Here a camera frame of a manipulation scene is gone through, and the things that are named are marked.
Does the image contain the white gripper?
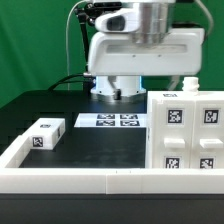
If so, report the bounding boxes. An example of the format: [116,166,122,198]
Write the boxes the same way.
[88,28,204,100]

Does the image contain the white cabinet door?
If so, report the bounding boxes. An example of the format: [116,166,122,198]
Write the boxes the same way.
[151,97,194,169]
[191,97,224,169]

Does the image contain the white cabinet body box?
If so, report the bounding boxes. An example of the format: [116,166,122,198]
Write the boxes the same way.
[145,77,224,168]

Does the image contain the white cabinet top block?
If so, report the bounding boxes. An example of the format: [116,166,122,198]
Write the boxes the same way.
[23,118,66,150]

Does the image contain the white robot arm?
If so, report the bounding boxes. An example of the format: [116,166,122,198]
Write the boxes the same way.
[88,0,214,102]

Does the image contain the white U-shaped fence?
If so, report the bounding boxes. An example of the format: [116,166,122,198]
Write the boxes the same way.
[0,135,224,194]

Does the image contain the black cable bundle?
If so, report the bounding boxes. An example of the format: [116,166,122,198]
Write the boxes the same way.
[48,72,97,92]

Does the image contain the white marker base plate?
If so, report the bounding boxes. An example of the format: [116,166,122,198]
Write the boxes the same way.
[74,113,146,128]

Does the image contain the white cable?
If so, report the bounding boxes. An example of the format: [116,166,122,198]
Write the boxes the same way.
[65,0,88,92]

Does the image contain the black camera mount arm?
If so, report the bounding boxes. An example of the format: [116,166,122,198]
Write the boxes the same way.
[75,1,102,71]

